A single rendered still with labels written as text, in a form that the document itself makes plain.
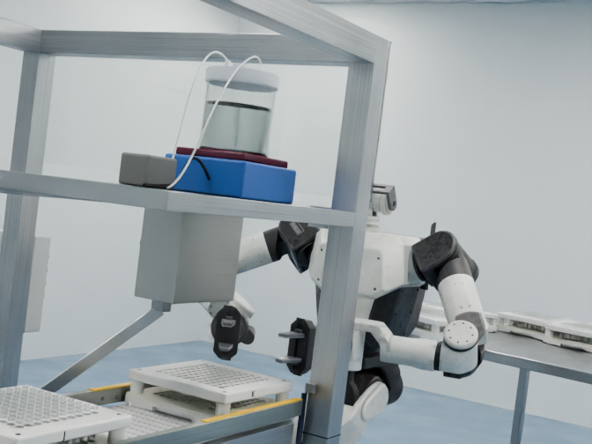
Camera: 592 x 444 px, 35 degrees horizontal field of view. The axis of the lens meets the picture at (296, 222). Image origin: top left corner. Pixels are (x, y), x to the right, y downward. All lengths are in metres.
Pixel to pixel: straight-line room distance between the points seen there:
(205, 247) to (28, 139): 0.74
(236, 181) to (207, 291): 0.30
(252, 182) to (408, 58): 5.52
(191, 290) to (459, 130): 5.24
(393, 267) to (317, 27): 0.80
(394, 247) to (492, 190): 4.60
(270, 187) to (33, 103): 0.86
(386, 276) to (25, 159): 0.98
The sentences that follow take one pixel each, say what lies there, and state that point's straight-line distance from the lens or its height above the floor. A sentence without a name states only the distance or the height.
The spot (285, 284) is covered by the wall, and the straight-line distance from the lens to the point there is 7.63.
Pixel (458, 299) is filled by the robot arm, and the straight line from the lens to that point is 2.25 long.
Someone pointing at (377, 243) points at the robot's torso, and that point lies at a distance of 2.37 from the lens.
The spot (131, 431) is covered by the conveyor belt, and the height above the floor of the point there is 0.84.
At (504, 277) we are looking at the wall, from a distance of 6.88.
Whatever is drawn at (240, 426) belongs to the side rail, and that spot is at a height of 0.85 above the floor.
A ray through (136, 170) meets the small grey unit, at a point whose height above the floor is 1.30.
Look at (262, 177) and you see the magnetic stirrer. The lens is 1.87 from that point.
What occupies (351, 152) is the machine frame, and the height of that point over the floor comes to 1.40.
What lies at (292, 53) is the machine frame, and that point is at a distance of 2.07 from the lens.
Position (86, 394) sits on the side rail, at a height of 0.87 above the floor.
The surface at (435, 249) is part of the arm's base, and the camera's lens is 2.34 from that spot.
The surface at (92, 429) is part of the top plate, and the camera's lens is 1.51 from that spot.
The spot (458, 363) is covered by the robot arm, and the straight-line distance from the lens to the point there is 2.18.
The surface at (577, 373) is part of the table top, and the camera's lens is 3.04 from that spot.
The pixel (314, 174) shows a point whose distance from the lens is 2.06.
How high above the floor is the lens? 1.29
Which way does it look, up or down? 1 degrees down
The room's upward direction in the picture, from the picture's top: 7 degrees clockwise
